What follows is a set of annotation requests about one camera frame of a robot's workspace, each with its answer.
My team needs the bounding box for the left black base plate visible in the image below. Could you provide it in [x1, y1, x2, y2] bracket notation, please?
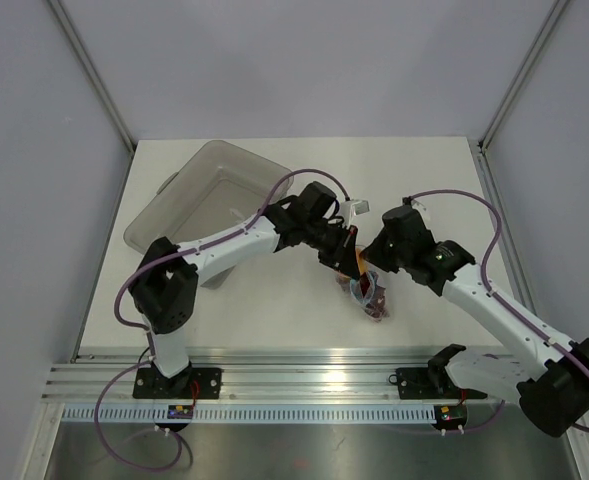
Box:
[132, 365, 223, 400]

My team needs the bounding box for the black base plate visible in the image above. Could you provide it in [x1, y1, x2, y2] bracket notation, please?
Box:
[132, 365, 223, 400]
[388, 367, 488, 401]

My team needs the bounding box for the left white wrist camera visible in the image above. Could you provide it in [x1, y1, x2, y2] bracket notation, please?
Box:
[339, 199, 370, 225]

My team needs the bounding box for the red grape bunch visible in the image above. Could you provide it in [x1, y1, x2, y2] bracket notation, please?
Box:
[348, 270, 389, 322]

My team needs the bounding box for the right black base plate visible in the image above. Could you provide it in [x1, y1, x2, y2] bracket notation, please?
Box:
[388, 367, 488, 401]

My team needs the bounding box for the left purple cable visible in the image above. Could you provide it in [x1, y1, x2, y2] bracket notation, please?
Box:
[93, 168, 355, 475]

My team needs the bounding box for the aluminium frame post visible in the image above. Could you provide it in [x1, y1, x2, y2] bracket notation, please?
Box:
[44, 0, 137, 158]
[478, 0, 573, 155]

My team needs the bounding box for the clear plastic tray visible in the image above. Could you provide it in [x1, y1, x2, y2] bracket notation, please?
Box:
[122, 140, 293, 263]

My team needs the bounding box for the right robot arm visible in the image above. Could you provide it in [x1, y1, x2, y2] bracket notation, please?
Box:
[363, 205, 589, 437]

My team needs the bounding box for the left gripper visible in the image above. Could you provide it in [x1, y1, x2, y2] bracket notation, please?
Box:
[302, 218, 361, 281]

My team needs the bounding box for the clear zip top bag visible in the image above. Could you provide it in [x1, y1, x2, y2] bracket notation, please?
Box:
[335, 245, 391, 323]

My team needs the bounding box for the left aluminium frame post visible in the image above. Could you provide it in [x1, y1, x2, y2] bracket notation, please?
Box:
[44, 0, 137, 158]

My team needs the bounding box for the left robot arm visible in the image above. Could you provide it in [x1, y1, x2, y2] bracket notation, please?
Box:
[128, 182, 369, 399]

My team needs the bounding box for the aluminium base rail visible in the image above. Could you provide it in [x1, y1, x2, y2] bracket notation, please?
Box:
[41, 347, 525, 404]

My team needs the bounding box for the orange peach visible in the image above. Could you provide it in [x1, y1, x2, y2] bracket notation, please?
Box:
[340, 246, 367, 280]

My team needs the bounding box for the white slotted cable duct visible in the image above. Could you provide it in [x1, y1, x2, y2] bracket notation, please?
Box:
[62, 403, 436, 425]

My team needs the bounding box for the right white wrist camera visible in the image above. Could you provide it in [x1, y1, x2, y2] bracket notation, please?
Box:
[403, 196, 431, 223]

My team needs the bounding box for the right aluminium frame post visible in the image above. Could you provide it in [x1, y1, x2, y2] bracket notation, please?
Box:
[478, 0, 573, 155]

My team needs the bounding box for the right side aluminium rail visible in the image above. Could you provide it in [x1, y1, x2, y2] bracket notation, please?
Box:
[469, 140, 589, 479]

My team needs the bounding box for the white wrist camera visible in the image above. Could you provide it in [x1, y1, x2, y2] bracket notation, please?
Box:
[403, 196, 431, 223]
[339, 199, 370, 225]

